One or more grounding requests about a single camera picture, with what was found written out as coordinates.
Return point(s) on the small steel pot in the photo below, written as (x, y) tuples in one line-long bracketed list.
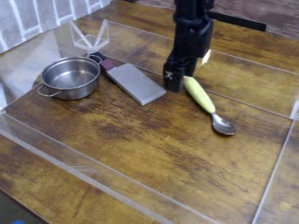
[(71, 78)]

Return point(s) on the clear acrylic enclosure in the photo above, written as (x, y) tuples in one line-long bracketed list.
[(106, 161)]

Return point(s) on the black wall bar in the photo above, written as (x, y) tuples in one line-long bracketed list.
[(238, 21)]

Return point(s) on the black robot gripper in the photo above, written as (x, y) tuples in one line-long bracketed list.
[(194, 27)]

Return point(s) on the grey toy cleaver knife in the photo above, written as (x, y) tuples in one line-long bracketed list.
[(138, 85)]

